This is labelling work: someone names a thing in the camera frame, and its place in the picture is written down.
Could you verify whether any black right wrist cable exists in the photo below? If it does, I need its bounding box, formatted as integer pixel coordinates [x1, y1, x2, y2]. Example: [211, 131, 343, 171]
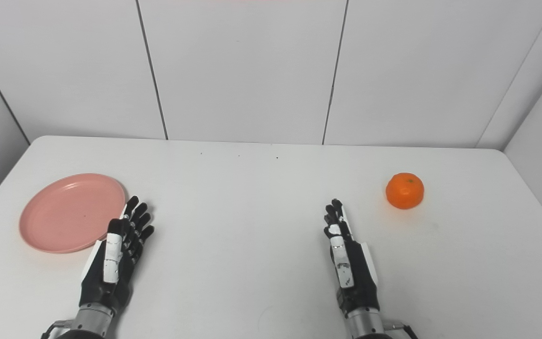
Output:
[383, 319, 420, 339]

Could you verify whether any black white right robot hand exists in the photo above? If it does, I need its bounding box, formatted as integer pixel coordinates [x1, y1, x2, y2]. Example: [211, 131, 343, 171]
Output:
[324, 199, 381, 315]

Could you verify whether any orange fruit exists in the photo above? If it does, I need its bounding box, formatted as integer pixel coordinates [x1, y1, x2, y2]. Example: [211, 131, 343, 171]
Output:
[385, 172, 425, 210]

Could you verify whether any pink round plate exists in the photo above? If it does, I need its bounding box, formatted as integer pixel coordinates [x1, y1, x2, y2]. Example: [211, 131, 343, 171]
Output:
[19, 173, 127, 254]

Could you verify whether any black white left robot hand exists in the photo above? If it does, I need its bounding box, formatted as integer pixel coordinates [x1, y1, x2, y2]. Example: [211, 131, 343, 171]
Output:
[79, 195, 155, 315]

